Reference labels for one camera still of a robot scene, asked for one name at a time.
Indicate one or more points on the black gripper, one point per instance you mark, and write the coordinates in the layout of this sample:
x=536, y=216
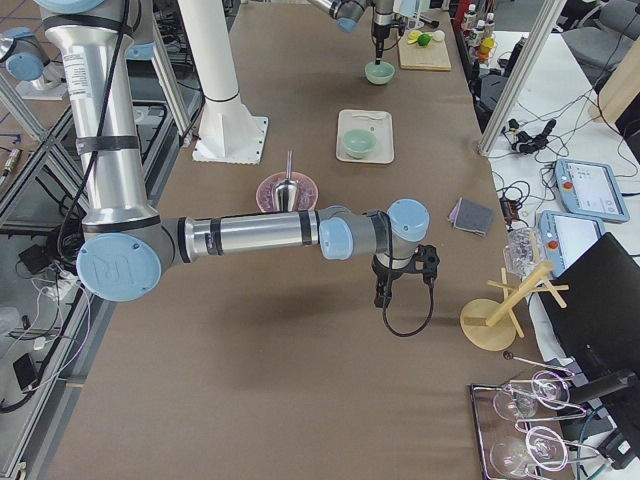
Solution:
x=381, y=19
x=386, y=275

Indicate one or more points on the green bowl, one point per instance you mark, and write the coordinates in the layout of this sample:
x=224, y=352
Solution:
x=379, y=73
x=358, y=143

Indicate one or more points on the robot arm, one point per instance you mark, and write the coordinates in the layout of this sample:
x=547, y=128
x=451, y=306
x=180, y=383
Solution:
x=347, y=14
x=127, y=245

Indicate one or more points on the lemon slice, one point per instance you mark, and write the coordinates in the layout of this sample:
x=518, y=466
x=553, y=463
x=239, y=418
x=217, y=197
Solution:
x=413, y=37

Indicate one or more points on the wooden cutting board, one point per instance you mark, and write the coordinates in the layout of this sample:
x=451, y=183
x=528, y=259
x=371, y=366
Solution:
x=433, y=57

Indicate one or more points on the cream serving tray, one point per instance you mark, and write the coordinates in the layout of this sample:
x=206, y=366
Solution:
x=377, y=123

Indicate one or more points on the green bowl on tray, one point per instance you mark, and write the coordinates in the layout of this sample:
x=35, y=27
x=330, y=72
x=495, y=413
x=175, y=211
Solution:
x=358, y=143

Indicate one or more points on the wooden cup tree stand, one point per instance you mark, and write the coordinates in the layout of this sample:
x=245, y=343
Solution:
x=492, y=325

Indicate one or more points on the grey folded cloth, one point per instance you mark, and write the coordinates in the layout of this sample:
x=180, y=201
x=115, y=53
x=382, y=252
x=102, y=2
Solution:
x=471, y=217

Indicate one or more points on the pink bowl with ice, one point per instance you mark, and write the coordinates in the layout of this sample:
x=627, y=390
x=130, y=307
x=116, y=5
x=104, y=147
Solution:
x=307, y=192

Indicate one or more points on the metal ice scoop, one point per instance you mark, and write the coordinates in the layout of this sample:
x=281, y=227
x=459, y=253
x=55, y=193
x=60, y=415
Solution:
x=286, y=192

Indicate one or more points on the teach pendant tablet near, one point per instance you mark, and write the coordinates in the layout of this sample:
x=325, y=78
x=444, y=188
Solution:
x=566, y=237

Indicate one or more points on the teach pendant tablet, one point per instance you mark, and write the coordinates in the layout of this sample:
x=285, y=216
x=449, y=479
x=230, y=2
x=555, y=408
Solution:
x=590, y=188
x=566, y=237

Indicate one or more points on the wine glass rack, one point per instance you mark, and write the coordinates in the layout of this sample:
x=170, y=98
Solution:
x=516, y=424

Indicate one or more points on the black monitor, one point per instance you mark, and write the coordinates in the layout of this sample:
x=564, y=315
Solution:
x=599, y=326

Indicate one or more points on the teach pendant tablet far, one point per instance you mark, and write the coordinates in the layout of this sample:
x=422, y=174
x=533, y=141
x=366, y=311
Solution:
x=590, y=188

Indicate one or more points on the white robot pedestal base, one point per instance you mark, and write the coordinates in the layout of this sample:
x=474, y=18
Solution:
x=228, y=132

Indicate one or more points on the aluminium frame post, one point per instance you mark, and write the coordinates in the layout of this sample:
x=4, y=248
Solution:
x=541, y=29

